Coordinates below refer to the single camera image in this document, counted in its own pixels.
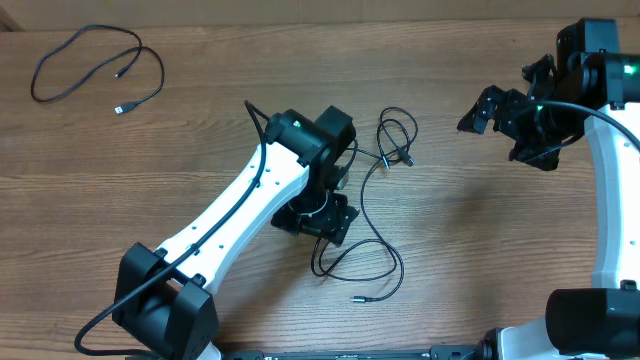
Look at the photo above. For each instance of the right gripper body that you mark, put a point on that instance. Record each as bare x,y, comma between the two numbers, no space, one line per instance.
541,132

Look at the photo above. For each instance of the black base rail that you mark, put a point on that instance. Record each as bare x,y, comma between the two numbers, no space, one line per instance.
439,352

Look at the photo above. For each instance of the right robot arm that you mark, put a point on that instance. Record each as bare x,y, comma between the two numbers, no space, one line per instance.
588,90

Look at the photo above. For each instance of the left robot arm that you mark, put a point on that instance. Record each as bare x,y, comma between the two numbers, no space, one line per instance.
291,182

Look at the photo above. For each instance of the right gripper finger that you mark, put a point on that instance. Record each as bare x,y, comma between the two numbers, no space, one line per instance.
508,110
477,118

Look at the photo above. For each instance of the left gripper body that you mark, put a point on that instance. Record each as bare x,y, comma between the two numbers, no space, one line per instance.
321,214

